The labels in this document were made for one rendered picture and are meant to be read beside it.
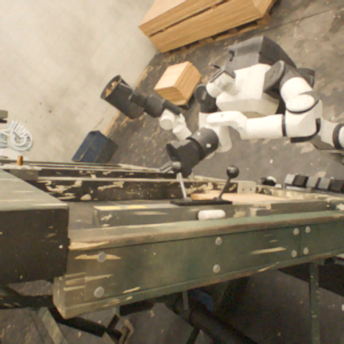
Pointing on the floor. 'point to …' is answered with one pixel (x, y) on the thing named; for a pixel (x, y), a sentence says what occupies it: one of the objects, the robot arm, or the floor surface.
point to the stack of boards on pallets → (201, 21)
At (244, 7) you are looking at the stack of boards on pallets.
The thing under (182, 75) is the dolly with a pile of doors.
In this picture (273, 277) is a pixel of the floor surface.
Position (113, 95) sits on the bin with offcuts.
